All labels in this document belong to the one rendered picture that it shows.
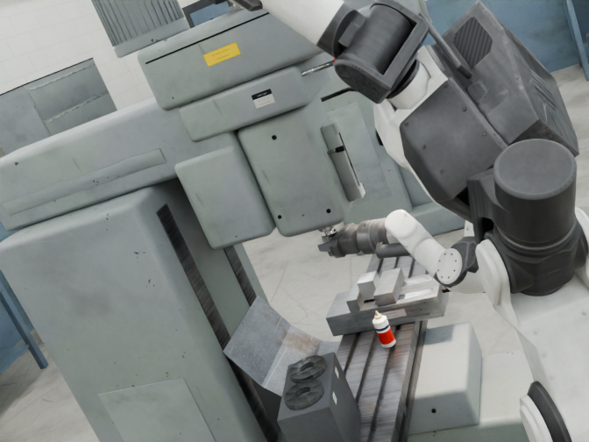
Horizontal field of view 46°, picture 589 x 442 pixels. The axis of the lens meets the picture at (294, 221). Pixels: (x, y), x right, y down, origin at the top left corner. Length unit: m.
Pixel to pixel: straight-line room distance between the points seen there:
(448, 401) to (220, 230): 0.74
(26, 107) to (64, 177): 4.77
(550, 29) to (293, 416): 7.10
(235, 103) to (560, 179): 0.91
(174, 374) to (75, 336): 0.31
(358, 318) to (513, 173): 1.15
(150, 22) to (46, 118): 5.03
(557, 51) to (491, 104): 7.09
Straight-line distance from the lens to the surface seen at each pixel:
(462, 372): 1.95
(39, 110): 6.74
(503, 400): 2.02
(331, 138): 1.78
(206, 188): 1.82
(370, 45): 1.27
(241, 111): 1.72
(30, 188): 2.10
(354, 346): 2.10
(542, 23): 8.28
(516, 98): 1.23
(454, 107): 1.27
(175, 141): 1.82
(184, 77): 1.74
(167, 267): 1.86
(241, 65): 1.68
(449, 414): 1.94
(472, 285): 1.56
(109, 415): 2.21
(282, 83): 1.67
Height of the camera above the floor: 1.89
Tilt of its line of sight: 17 degrees down
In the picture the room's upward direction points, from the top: 23 degrees counter-clockwise
